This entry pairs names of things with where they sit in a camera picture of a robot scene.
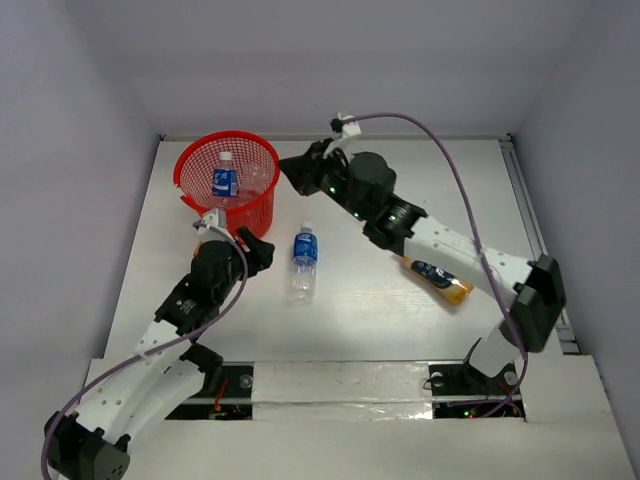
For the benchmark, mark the red mesh plastic bin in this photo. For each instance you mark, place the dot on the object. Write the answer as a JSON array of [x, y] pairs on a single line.
[[194, 170]]

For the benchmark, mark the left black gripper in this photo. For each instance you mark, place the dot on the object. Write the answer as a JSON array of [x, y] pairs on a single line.
[[248, 251]]

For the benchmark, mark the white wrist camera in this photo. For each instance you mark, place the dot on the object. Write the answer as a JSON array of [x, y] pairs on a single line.
[[215, 222], [346, 130]]

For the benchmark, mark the blue label water bottle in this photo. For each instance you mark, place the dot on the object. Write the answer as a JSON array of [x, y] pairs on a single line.
[[225, 183]]

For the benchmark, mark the clear plastic bottle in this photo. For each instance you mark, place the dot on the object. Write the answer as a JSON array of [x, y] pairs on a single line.
[[252, 182]]

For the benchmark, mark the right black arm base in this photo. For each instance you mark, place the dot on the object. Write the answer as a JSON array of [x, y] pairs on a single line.
[[460, 392]]

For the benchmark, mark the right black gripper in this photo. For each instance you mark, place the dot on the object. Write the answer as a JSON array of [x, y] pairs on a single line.
[[300, 168]]

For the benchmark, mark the orange juice bottle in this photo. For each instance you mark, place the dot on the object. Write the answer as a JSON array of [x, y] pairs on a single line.
[[449, 287]]

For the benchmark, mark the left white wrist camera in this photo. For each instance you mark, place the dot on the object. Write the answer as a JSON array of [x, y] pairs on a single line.
[[215, 222]]

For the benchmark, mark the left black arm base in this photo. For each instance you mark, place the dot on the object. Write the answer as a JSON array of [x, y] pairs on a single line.
[[226, 392]]

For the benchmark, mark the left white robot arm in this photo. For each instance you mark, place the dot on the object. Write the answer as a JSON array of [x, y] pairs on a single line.
[[93, 435]]

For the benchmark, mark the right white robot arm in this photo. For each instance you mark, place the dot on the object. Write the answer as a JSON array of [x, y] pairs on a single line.
[[531, 292]]

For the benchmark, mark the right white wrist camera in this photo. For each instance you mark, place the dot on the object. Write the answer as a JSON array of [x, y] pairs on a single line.
[[346, 130]]

